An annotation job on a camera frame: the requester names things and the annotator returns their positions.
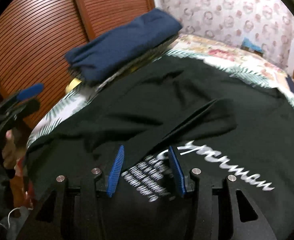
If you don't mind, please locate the palm leaf print bedsheet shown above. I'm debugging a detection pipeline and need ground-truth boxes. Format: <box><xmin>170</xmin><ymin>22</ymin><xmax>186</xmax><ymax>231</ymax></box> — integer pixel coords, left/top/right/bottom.
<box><xmin>27</xmin><ymin>49</ymin><xmax>294</xmax><ymax>146</ymax></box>

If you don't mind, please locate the person's left hand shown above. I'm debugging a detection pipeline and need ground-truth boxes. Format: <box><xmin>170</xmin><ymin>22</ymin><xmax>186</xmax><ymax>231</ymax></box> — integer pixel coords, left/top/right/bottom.
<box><xmin>2</xmin><ymin>130</ymin><xmax>26</xmax><ymax>169</ymax></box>

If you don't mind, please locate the blue item behind bed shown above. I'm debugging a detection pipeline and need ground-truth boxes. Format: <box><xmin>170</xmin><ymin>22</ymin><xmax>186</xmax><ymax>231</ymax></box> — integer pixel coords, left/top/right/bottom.
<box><xmin>240</xmin><ymin>38</ymin><xmax>263</xmax><ymax>56</ymax></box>

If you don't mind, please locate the floral bed quilt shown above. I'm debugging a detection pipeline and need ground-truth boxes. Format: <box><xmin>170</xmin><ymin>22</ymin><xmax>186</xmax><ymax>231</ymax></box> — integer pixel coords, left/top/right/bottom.
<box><xmin>172</xmin><ymin>34</ymin><xmax>289</xmax><ymax>90</ymax></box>

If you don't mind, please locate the black printed t-shirt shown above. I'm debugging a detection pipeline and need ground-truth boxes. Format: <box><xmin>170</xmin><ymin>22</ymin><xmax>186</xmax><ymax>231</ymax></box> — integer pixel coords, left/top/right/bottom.
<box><xmin>19</xmin><ymin>56</ymin><xmax>294</xmax><ymax>239</ymax></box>

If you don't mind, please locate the wooden louvered wardrobe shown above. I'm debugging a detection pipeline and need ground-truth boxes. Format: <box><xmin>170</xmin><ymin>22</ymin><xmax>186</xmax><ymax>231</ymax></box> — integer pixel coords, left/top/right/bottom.
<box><xmin>0</xmin><ymin>0</ymin><xmax>155</xmax><ymax>128</ymax></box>

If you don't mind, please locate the folded navy blue garment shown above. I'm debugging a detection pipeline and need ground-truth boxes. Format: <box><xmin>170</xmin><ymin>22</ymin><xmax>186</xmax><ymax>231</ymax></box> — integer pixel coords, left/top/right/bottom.
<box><xmin>65</xmin><ymin>8</ymin><xmax>182</xmax><ymax>85</ymax></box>

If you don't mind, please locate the pink circle pattern curtain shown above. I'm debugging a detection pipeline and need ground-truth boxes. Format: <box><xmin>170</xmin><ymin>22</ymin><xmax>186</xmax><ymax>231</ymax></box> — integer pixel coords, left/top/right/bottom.
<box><xmin>160</xmin><ymin>0</ymin><xmax>294</xmax><ymax>73</ymax></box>

